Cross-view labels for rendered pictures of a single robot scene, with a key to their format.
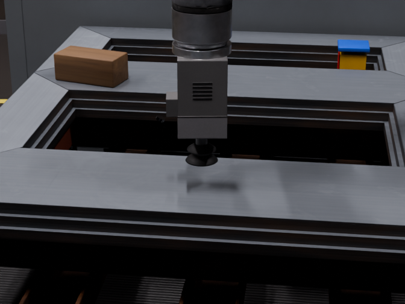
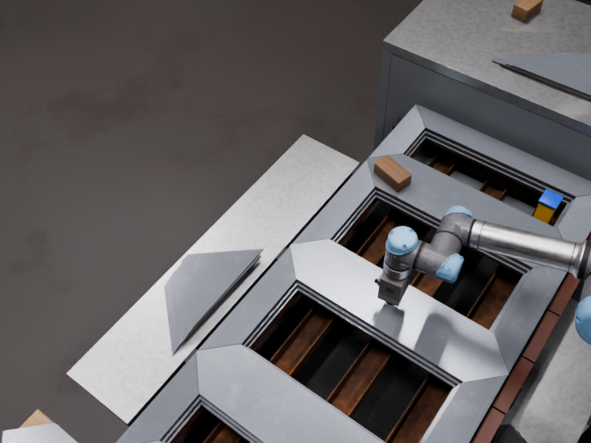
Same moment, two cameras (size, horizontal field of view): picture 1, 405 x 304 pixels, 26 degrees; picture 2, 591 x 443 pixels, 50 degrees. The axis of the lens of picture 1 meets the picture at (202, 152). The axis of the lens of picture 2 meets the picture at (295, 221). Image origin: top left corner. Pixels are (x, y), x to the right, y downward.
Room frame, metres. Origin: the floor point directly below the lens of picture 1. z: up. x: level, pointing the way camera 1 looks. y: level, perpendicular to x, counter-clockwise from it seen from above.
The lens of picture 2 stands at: (0.18, -0.26, 2.51)
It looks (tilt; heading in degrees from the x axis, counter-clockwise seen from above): 53 degrees down; 33
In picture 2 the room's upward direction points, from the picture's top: 4 degrees counter-clockwise
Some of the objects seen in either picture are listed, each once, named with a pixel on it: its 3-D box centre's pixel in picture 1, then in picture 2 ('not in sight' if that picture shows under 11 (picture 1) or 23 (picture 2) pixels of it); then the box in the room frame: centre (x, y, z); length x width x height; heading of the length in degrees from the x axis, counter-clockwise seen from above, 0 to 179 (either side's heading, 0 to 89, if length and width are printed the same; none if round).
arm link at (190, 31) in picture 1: (201, 24); (397, 264); (1.07, 0.00, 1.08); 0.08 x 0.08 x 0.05
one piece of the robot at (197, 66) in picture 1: (193, 84); (391, 277); (1.07, 0.01, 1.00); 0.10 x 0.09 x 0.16; 91
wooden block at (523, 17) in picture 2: not in sight; (527, 7); (2.32, 0.04, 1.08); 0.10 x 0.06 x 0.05; 162
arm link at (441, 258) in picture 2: not in sight; (441, 257); (1.09, -0.10, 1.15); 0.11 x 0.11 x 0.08; 2
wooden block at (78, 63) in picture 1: (91, 66); (392, 173); (1.52, 0.20, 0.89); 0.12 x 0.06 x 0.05; 67
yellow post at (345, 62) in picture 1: (349, 98); (542, 219); (1.65, -0.29, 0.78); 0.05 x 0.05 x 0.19; 83
